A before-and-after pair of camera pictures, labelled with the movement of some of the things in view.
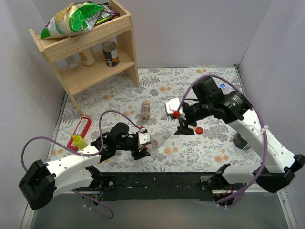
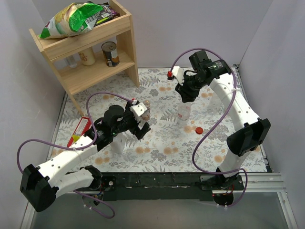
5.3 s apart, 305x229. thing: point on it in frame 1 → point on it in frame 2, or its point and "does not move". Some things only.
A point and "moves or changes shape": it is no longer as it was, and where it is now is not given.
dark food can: [110, 51] does not move
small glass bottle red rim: [145, 110] does not move
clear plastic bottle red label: [157, 140] moves or changes shape
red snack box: [81, 130] does not move
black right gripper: [182, 119] → [187, 88]
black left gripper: [137, 148] → [137, 122]
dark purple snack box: [106, 15] does not move
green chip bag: [75, 19] does not move
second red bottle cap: [198, 130] does not move
